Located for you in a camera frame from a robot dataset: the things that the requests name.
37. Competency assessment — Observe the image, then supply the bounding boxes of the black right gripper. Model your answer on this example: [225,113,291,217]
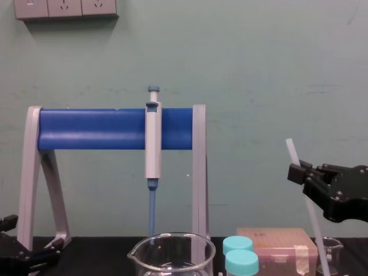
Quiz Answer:
[287,160,368,223]

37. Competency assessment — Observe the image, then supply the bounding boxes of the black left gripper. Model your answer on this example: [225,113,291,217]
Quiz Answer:
[0,214,62,276]

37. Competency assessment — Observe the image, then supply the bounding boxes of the translucent white stirring rod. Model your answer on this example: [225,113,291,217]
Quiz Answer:
[285,137,332,276]

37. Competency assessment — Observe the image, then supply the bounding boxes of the pink pipette tip box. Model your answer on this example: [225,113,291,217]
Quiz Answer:
[236,227,319,276]

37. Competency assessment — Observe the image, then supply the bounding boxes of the small clear glass beaker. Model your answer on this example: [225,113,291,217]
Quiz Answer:
[314,236,344,276]

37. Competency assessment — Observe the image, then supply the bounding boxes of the beige masking tape strip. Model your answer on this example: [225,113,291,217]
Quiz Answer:
[293,244,309,275]

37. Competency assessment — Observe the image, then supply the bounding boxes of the vial with teal cap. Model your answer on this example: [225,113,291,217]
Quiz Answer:
[224,249,260,276]
[222,235,255,257]

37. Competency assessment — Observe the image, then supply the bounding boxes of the blue and grey pipette stand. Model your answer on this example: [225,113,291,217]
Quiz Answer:
[16,104,211,254]

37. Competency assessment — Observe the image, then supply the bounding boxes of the large clear glass beaker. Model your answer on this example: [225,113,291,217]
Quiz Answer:
[126,232,217,276]

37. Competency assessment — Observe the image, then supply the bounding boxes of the grey wall socket panel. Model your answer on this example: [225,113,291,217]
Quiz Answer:
[80,0,119,17]
[47,0,83,18]
[13,0,49,21]

